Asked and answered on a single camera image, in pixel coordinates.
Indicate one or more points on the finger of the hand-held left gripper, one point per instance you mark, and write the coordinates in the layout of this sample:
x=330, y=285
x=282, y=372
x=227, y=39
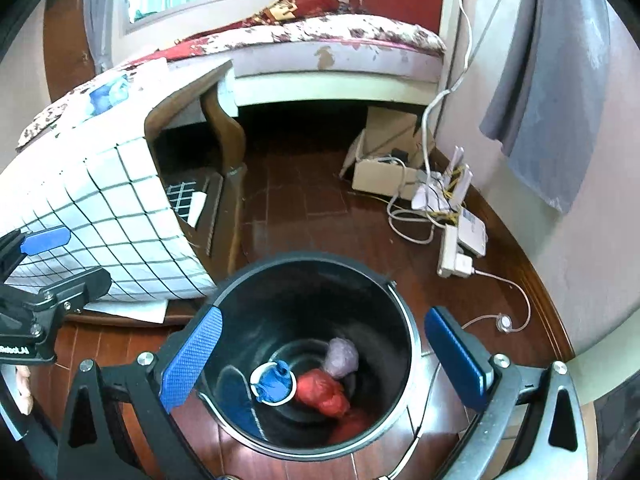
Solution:
x=75, y=287
x=45, y=240

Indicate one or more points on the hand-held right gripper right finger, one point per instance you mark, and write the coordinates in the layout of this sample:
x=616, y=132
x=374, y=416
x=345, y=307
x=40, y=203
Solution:
x=455, y=360

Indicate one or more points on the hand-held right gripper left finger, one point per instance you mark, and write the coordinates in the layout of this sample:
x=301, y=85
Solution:
x=192, y=360

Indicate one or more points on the black trash bin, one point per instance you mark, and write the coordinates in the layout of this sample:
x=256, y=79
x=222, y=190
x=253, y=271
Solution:
x=300, y=300

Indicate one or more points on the person's left hand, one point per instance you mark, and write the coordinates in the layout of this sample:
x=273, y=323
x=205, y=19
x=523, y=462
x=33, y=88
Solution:
x=23, y=387

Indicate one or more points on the white grid tablecloth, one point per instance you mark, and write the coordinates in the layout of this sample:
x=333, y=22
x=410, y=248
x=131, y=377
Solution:
x=100, y=210

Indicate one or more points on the blue paper cup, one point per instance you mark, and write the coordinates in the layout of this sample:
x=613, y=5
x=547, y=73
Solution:
x=272, y=382

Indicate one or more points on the white power strip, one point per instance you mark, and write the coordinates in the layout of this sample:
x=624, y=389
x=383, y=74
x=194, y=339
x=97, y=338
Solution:
x=452, y=255

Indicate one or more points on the crumpled purple plastic bag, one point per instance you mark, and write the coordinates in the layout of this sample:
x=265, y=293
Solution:
x=341, y=357

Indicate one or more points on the white adapter box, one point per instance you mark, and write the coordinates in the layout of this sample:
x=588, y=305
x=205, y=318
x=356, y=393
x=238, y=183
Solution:
x=472, y=232

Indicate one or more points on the red plastic bag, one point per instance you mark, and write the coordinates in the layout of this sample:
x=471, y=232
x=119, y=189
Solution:
x=320, y=391

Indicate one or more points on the white router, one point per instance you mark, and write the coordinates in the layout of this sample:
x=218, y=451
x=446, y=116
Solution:
x=445, y=182

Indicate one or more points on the brown wooden door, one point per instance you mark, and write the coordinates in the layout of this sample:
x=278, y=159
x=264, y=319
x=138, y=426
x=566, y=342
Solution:
x=65, y=45

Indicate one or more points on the small pale cardboard box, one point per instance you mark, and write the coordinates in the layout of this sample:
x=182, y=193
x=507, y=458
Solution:
x=380, y=175

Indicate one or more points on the grey curtain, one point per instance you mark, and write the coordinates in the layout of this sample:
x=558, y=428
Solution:
x=97, y=15

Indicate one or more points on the brown cardboard box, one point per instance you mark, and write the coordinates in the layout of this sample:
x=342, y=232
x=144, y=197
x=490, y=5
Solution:
x=395, y=127

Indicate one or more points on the grey hanging cloth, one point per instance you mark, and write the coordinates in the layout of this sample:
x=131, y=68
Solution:
x=555, y=85

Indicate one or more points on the white mattress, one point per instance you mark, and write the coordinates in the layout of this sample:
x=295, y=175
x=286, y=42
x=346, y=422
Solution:
x=350, y=57

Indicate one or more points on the red patterned blanket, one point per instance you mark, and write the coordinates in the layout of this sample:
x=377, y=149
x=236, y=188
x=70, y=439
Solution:
x=295, y=7

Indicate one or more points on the floral bed sheet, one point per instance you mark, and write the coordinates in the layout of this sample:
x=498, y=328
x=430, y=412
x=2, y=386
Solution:
x=340, y=30

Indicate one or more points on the white bed frame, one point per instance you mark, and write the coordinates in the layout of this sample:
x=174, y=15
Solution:
x=340, y=91

